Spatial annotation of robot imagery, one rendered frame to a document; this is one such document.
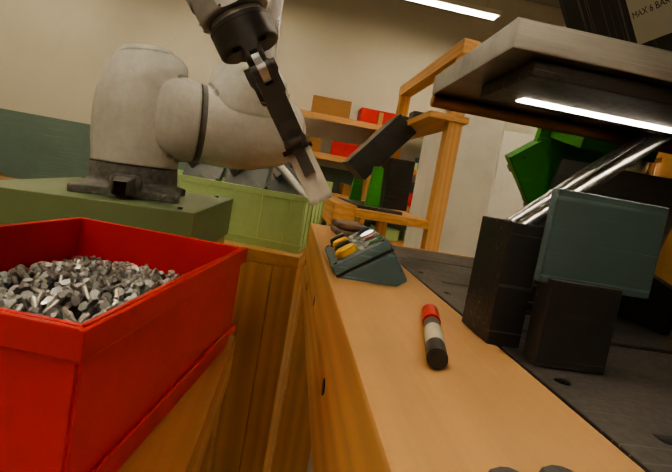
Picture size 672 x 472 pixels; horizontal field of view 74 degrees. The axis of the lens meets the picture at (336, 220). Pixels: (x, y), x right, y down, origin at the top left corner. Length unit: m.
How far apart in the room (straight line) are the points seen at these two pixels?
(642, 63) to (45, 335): 0.37
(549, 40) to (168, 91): 0.68
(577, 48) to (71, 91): 8.09
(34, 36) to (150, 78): 7.77
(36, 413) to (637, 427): 0.34
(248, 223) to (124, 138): 0.58
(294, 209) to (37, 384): 1.08
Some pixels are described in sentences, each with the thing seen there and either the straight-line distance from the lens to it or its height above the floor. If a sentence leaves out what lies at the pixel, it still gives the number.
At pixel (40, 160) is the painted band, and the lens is 8.39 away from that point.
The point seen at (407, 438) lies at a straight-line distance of 0.24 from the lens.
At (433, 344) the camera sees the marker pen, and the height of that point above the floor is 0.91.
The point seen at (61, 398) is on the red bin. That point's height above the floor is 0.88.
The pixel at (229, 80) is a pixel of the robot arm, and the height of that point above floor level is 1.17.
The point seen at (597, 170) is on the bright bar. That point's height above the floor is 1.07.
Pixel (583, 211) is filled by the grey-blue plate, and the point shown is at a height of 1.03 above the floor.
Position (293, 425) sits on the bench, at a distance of 1.25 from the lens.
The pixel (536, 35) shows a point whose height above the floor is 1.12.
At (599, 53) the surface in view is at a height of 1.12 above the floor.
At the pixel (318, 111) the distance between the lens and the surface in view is 7.07.
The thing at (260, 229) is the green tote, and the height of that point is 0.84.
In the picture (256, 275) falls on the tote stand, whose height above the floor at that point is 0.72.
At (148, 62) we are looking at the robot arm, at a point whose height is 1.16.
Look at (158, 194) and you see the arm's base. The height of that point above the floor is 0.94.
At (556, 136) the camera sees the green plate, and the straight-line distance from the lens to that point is 0.61.
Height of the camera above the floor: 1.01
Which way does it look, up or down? 5 degrees down
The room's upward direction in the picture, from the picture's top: 10 degrees clockwise
